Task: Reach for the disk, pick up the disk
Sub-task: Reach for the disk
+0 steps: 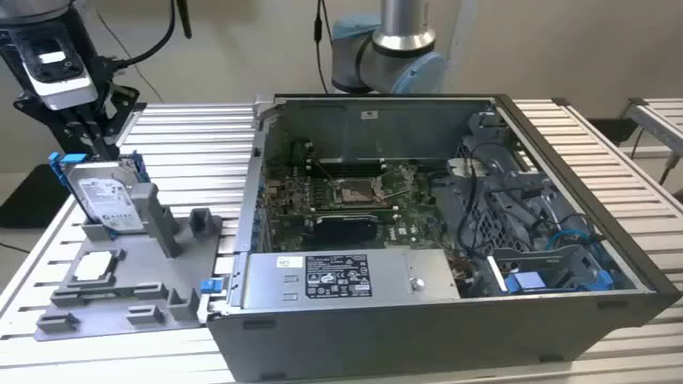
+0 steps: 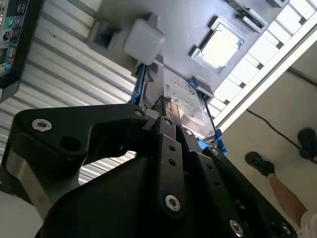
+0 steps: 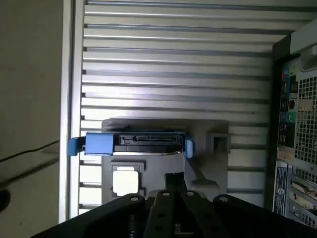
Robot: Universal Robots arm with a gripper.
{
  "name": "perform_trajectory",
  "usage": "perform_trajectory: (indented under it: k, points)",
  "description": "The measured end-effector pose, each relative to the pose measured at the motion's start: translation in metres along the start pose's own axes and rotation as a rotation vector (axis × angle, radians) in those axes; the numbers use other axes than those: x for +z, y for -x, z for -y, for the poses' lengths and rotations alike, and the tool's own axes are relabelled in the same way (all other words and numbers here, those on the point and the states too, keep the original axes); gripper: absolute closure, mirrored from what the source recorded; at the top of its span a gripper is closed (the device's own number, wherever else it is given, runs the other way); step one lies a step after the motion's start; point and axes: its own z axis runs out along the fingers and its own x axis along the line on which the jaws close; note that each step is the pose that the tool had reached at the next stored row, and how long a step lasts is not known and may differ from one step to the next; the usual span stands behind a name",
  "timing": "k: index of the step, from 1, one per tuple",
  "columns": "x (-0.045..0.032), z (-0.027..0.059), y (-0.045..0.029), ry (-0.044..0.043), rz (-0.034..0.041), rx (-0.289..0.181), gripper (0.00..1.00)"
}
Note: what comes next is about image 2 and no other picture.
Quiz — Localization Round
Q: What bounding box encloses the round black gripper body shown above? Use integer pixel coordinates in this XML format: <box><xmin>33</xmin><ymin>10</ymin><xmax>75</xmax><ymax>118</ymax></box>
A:
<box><xmin>34</xmin><ymin>155</ymin><xmax>225</xmax><ymax>238</ymax></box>

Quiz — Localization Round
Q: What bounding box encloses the silver disk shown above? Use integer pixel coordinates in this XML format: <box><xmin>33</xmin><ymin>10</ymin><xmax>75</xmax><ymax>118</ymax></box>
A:
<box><xmin>130</xmin><ymin>63</ymin><xmax>229</xmax><ymax>156</ymax></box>

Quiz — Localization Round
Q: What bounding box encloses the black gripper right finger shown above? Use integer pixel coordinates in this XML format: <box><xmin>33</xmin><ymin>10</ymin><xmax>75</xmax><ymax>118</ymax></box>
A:
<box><xmin>172</xmin><ymin>101</ymin><xmax>298</xmax><ymax>238</ymax></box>

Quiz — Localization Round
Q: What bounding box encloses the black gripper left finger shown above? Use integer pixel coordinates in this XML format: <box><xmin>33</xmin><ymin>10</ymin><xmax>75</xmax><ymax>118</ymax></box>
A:
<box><xmin>9</xmin><ymin>96</ymin><xmax>186</xmax><ymax>215</ymax></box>

